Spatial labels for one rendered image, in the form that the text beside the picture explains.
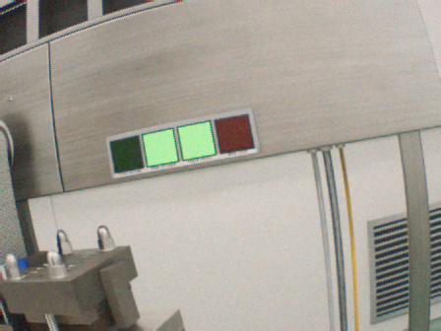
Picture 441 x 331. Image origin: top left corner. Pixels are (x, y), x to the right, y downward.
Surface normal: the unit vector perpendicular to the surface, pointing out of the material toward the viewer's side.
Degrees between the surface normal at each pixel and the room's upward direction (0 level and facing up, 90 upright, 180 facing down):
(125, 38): 90
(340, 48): 90
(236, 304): 90
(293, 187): 90
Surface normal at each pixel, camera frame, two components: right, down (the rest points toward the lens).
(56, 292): -0.17, 0.08
